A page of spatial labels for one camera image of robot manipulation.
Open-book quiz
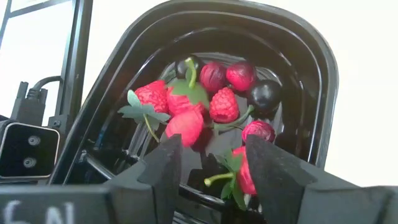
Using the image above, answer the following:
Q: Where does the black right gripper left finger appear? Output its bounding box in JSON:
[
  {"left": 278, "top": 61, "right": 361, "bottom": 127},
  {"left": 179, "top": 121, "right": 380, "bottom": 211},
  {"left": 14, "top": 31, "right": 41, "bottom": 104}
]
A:
[{"left": 104, "top": 133, "right": 183, "bottom": 224}]

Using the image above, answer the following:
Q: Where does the black metal frame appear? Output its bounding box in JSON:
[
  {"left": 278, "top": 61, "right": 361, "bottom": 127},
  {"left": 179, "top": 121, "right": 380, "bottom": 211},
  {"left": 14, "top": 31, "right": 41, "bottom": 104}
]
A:
[{"left": 0, "top": 0, "right": 94, "bottom": 138}]

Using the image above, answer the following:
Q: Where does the bright red cherry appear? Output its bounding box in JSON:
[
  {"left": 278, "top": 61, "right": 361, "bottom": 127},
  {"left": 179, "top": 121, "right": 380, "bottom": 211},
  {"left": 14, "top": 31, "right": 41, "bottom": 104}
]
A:
[{"left": 226, "top": 60, "right": 257, "bottom": 92}]

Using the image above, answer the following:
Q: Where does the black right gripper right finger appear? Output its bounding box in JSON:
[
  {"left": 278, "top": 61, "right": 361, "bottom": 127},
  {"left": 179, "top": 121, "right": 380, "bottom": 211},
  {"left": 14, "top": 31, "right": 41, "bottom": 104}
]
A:
[{"left": 244, "top": 134, "right": 364, "bottom": 224}]

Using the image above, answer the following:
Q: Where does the dark red cherry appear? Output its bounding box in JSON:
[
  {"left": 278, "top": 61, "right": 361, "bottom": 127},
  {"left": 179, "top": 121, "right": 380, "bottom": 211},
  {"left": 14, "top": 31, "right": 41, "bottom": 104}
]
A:
[{"left": 199, "top": 61, "right": 228, "bottom": 93}]

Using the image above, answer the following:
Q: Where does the plain red strawberry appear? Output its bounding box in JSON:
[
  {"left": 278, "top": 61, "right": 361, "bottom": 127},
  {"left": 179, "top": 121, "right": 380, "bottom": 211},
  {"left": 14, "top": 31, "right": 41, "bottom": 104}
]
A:
[{"left": 164, "top": 107, "right": 205, "bottom": 148}]

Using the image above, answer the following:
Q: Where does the small black cherry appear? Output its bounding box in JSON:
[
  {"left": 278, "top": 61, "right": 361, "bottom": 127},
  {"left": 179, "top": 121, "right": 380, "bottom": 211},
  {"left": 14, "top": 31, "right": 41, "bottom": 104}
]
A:
[{"left": 175, "top": 55, "right": 205, "bottom": 80}]

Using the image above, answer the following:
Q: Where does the silver-edged table-level camera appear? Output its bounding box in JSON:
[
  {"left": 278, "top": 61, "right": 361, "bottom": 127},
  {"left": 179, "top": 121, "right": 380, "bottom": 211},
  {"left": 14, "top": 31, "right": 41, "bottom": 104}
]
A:
[{"left": 0, "top": 122, "right": 61, "bottom": 180}]

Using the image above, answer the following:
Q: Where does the red strawberry with long stem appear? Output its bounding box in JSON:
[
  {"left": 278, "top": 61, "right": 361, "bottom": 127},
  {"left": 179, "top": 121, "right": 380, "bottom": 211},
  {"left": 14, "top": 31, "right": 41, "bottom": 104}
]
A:
[{"left": 166, "top": 57, "right": 210, "bottom": 116}]

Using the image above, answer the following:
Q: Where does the streaked pink-red berry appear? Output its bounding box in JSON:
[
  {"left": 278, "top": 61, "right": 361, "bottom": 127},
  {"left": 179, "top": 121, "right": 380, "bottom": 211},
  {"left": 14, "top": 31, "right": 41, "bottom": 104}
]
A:
[{"left": 241, "top": 120, "right": 277, "bottom": 144}]

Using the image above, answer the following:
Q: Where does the black camera cable plug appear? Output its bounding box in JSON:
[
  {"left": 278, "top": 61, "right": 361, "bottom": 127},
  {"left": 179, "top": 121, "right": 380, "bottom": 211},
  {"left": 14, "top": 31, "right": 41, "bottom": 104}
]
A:
[{"left": 11, "top": 75, "right": 63, "bottom": 127}]

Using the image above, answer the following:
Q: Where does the red strawberry with curved stem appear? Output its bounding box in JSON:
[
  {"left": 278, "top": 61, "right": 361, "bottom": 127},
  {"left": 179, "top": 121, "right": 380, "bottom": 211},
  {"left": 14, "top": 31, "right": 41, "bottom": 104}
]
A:
[{"left": 203, "top": 146, "right": 259, "bottom": 212}]

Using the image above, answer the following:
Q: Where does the black plastic container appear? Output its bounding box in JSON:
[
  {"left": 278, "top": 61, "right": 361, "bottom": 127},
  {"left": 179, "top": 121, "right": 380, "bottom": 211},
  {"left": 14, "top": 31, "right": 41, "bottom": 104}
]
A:
[{"left": 48, "top": 0, "right": 340, "bottom": 224}]

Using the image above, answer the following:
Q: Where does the red raspberry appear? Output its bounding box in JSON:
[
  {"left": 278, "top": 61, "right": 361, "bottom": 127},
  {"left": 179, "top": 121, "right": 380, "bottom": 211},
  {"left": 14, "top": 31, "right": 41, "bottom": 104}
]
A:
[{"left": 208, "top": 86, "right": 241, "bottom": 124}]

